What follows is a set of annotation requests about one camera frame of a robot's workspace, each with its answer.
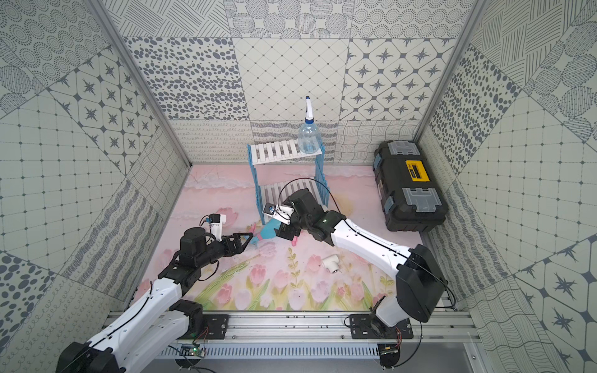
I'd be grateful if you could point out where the teal pink spray bottle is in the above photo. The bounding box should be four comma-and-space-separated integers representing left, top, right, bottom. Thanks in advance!
247, 219, 281, 245

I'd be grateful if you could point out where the blue white slatted shelf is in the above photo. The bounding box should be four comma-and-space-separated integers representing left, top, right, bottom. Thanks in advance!
247, 139, 330, 225

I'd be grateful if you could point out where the clear blue-capped spray bottle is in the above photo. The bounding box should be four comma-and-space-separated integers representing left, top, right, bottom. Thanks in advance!
298, 96, 323, 155

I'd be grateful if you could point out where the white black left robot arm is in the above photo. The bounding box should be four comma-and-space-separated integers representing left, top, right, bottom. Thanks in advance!
56, 227, 253, 372

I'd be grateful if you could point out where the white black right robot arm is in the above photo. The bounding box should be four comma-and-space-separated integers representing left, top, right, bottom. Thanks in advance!
264, 188, 447, 327

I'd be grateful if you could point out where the green circuit board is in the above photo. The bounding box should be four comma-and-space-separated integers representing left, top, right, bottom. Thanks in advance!
182, 345, 206, 358

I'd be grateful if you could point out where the black yellow toolbox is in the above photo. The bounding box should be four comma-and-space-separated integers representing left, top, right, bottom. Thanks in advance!
373, 140, 449, 233

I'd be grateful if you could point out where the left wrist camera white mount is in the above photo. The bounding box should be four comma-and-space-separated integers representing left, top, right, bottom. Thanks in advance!
208, 214, 226, 242

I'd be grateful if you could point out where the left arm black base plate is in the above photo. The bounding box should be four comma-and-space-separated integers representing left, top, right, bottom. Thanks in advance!
180, 314, 230, 340

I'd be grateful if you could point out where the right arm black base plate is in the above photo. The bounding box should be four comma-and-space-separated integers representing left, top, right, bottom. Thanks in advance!
347, 313, 414, 340

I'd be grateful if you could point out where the aluminium mounting rail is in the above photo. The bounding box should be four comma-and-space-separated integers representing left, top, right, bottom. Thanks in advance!
205, 309, 480, 343

